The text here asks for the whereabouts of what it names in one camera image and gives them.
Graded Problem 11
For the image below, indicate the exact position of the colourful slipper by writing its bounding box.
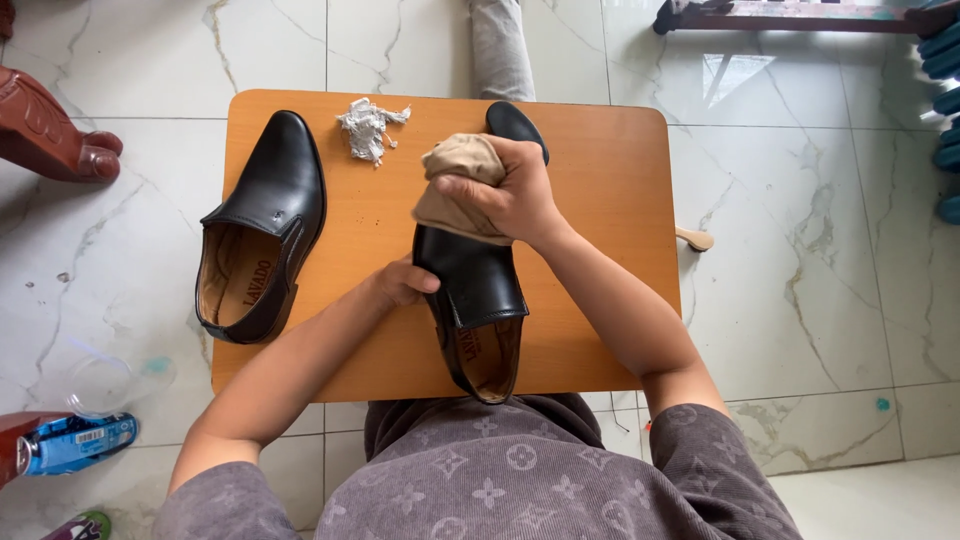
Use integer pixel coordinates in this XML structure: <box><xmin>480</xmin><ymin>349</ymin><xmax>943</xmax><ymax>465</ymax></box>
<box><xmin>41</xmin><ymin>510</ymin><xmax>113</xmax><ymax>540</ymax></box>

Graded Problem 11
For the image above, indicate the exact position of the clear plastic lid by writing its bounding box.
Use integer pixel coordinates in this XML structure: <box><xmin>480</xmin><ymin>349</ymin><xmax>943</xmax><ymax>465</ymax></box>
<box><xmin>63</xmin><ymin>352</ymin><xmax>178</xmax><ymax>418</ymax></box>

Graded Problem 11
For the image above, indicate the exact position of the person's right hand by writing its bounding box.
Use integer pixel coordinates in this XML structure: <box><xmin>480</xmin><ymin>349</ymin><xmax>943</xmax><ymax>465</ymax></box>
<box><xmin>435</xmin><ymin>134</ymin><xmax>565</xmax><ymax>246</ymax></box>

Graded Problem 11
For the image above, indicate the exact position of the black leather shoe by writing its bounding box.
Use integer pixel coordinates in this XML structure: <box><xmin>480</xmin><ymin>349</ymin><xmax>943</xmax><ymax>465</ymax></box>
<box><xmin>411</xmin><ymin>100</ymin><xmax>551</xmax><ymax>406</ymax></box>
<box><xmin>195</xmin><ymin>110</ymin><xmax>329</xmax><ymax>346</ymax></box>

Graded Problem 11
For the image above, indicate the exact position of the person's grey patterned shirt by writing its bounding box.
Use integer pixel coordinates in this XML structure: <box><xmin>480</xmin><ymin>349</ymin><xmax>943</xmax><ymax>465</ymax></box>
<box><xmin>152</xmin><ymin>393</ymin><xmax>804</xmax><ymax>540</ymax></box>

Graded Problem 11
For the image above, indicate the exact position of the blue plastic chair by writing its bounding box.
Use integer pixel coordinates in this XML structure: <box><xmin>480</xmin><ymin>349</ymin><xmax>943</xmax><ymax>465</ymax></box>
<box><xmin>915</xmin><ymin>21</ymin><xmax>960</xmax><ymax>226</ymax></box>

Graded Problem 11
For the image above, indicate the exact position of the beige polishing cloth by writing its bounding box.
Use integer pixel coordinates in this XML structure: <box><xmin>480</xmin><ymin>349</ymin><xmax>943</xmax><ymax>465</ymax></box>
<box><xmin>411</xmin><ymin>132</ymin><xmax>516</xmax><ymax>248</ymax></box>

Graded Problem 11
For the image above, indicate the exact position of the blue drink can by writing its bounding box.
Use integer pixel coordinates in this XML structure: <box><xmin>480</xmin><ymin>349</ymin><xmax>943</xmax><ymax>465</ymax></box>
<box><xmin>15</xmin><ymin>412</ymin><xmax>141</xmax><ymax>478</ymax></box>

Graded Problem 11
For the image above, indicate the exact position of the carved red-brown furniture leg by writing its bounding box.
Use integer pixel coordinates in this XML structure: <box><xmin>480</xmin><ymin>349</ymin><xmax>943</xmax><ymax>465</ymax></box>
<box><xmin>0</xmin><ymin>66</ymin><xmax>125</xmax><ymax>185</ymax></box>

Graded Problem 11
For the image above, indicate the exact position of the crumpled white paper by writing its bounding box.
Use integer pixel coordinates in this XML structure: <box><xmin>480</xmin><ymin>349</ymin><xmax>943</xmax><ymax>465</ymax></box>
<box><xmin>336</xmin><ymin>97</ymin><xmax>413</xmax><ymax>168</ymax></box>

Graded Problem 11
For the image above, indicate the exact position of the person's grey trouser leg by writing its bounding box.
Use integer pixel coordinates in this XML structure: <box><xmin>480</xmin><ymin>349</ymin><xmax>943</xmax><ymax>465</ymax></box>
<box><xmin>468</xmin><ymin>0</ymin><xmax>537</xmax><ymax>103</ymax></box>

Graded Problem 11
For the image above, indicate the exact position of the person's left hand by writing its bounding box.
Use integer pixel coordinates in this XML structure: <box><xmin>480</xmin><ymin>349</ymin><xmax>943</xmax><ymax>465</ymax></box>
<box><xmin>372</xmin><ymin>255</ymin><xmax>442</xmax><ymax>309</ymax></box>

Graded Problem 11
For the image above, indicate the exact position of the red-brown wooden furniture piece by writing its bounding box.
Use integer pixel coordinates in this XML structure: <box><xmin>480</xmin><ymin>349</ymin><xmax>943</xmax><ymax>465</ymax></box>
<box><xmin>0</xmin><ymin>410</ymin><xmax>70</xmax><ymax>490</ymax></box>

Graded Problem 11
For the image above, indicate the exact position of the dark wooden bench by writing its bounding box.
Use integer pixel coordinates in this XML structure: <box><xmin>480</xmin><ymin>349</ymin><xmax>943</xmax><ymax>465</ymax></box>
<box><xmin>651</xmin><ymin>0</ymin><xmax>960</xmax><ymax>38</ymax></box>

